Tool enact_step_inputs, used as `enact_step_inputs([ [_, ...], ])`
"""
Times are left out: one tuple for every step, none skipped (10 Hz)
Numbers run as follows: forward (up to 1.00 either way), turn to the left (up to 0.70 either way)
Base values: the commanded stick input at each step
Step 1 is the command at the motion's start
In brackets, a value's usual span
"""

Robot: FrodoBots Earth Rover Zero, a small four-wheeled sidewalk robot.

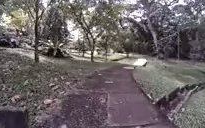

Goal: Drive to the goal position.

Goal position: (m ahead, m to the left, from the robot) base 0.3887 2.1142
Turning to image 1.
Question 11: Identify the green grass lawn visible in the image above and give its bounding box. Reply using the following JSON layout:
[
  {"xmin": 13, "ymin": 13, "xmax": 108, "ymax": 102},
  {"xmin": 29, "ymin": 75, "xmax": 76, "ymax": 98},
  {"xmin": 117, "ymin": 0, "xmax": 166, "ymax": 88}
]
[{"xmin": 118, "ymin": 54, "xmax": 205, "ymax": 128}]

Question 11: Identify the leaf-strewn grass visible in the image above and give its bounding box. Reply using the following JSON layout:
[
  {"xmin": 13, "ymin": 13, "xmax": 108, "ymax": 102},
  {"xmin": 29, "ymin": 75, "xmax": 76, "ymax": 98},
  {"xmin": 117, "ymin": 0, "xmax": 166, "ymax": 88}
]
[{"xmin": 0, "ymin": 46, "xmax": 113, "ymax": 128}]

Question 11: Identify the dark paved path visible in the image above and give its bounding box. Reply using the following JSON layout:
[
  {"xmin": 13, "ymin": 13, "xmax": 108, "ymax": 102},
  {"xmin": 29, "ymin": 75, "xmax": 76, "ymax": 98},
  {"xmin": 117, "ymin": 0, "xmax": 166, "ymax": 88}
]
[{"xmin": 54, "ymin": 63, "xmax": 178, "ymax": 128}]

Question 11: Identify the thin-trunked tree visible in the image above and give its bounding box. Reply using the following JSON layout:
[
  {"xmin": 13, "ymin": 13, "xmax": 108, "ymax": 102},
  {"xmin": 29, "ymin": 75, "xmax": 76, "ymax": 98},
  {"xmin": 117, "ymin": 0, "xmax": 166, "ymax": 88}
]
[{"xmin": 13, "ymin": 0, "xmax": 58, "ymax": 64}]

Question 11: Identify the concrete drain channel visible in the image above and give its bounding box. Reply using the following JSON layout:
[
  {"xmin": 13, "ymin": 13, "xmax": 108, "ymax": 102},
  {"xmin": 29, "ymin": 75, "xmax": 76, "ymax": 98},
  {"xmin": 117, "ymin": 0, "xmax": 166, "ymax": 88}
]
[{"xmin": 153, "ymin": 79, "xmax": 205, "ymax": 122}]

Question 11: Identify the thin pale pole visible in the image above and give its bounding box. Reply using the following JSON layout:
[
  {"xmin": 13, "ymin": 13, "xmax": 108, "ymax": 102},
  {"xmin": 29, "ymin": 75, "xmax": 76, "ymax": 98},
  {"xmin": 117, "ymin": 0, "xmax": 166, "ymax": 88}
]
[{"xmin": 176, "ymin": 30, "xmax": 181, "ymax": 62}]

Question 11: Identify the pale concrete slab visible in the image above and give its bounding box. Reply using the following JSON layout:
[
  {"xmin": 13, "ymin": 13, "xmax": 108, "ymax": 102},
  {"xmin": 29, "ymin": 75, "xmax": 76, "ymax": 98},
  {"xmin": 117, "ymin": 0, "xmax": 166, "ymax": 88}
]
[{"xmin": 132, "ymin": 58, "xmax": 148, "ymax": 68}]

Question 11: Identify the wood of trees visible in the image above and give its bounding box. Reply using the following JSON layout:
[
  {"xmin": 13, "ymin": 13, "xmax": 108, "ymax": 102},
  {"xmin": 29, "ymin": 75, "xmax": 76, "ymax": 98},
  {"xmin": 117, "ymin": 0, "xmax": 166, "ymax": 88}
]
[{"xmin": 0, "ymin": 0, "xmax": 205, "ymax": 63}]

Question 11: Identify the forked-trunk tree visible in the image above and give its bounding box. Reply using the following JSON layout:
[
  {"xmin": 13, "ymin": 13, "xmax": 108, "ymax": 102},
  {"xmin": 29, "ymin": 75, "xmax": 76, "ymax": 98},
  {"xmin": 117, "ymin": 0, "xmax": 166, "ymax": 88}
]
[{"xmin": 64, "ymin": 0, "xmax": 124, "ymax": 63}]

